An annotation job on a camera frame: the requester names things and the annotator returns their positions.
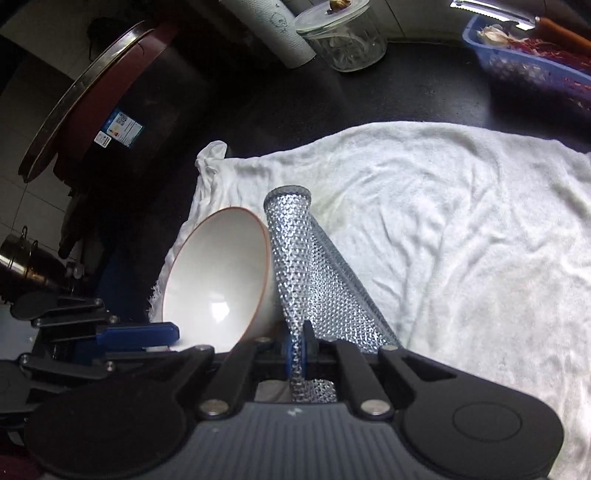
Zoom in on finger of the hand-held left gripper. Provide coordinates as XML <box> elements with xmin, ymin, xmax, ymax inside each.
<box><xmin>17</xmin><ymin>344</ymin><xmax>185</xmax><ymax>382</ymax></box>
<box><xmin>10</xmin><ymin>292</ymin><xmax>181</xmax><ymax>350</ymax></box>

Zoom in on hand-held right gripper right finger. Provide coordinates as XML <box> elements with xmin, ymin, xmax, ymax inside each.
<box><xmin>302</xmin><ymin>322</ymin><xmax>458</xmax><ymax>416</ymax></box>

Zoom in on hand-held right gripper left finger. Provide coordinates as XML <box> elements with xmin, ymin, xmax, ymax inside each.
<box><xmin>152</xmin><ymin>338</ymin><xmax>302</xmax><ymax>416</ymax></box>

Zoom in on silver mesh dishcloth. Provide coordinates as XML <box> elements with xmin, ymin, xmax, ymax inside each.
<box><xmin>263</xmin><ymin>185</ymin><xmax>403</xmax><ymax>406</ymax></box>

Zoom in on white bowl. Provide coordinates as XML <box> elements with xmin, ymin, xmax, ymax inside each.
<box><xmin>161</xmin><ymin>208</ymin><xmax>283</xmax><ymax>354</ymax></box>

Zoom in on steel pot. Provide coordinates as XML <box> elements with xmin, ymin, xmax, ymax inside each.
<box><xmin>0</xmin><ymin>226</ymin><xmax>62</xmax><ymax>288</ymax></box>

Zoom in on white cloth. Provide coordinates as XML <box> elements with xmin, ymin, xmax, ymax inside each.
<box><xmin>148</xmin><ymin>121</ymin><xmax>591</xmax><ymax>480</ymax></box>

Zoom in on dark red rice cooker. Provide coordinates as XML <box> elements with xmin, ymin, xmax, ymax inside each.
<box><xmin>18</xmin><ymin>18</ymin><xmax>218</xmax><ymax>222</ymax></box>

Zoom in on glass jar with lid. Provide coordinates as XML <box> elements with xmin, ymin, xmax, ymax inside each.
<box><xmin>294</xmin><ymin>0</ymin><xmax>387</xmax><ymax>73</ymax></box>

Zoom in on paper towel roll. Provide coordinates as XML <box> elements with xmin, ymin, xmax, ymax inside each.
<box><xmin>219</xmin><ymin>0</ymin><xmax>317</xmax><ymax>70</ymax></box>

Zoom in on blue plastic basket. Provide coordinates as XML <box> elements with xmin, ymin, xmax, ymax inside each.
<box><xmin>463</xmin><ymin>16</ymin><xmax>591</xmax><ymax>115</ymax></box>

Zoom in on garlic bulb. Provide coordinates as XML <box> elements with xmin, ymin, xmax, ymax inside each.
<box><xmin>478</xmin><ymin>24</ymin><xmax>514</xmax><ymax>48</ymax></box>

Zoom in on dried red chilies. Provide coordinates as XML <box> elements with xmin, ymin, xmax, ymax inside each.
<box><xmin>505</xmin><ymin>36</ymin><xmax>591</xmax><ymax>101</ymax></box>

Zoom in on serrated knife orange handle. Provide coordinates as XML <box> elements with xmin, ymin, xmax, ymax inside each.
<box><xmin>450</xmin><ymin>0</ymin><xmax>591</xmax><ymax>38</ymax></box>

